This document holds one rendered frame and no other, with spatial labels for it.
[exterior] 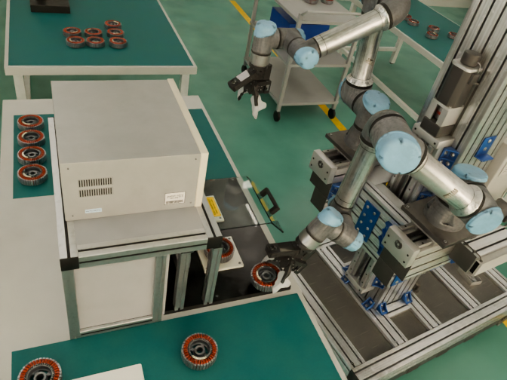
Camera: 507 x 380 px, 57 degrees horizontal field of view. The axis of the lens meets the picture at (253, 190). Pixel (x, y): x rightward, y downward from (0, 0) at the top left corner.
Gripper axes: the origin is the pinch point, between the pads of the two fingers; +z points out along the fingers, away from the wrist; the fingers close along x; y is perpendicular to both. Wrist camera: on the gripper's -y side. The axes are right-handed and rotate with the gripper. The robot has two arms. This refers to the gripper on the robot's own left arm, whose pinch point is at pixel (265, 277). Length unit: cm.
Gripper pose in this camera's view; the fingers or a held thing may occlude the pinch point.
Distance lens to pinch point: 168.9
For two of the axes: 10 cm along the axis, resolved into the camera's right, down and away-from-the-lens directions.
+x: -3.1, -6.6, 6.9
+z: -6.1, 6.9, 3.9
